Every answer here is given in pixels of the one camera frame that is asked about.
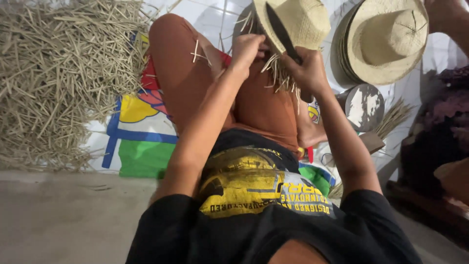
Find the person's right hand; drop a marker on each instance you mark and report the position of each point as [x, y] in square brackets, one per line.
[309, 73]

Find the person's left hand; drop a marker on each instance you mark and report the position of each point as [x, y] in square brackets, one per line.
[246, 49]

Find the person's right fingers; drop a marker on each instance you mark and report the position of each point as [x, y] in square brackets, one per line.
[293, 60]

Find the person's left fingers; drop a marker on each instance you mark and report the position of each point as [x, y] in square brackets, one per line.
[261, 46]

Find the black knife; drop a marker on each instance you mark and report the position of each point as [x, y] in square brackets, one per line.
[280, 29]

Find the unfinished fringed straw hat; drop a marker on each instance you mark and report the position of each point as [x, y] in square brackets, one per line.
[304, 22]

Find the person's bare foot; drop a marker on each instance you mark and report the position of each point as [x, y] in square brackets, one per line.
[311, 128]

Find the orange trousers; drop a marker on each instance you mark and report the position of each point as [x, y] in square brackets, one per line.
[205, 91]

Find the round worn metal tin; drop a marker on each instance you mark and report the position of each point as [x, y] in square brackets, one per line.
[362, 106]

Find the stack of straw hats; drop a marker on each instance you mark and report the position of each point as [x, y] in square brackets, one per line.
[384, 40]

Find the brown cardboard piece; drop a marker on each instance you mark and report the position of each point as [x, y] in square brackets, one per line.
[372, 142]

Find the bundle of straw strands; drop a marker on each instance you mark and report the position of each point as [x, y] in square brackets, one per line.
[394, 117]

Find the colourful printed mat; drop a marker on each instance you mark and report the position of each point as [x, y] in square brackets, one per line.
[143, 135]

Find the black printed shirt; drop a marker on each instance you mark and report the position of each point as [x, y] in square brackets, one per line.
[263, 220]

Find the heap of straw trimmings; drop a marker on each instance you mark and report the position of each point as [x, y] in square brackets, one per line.
[62, 77]

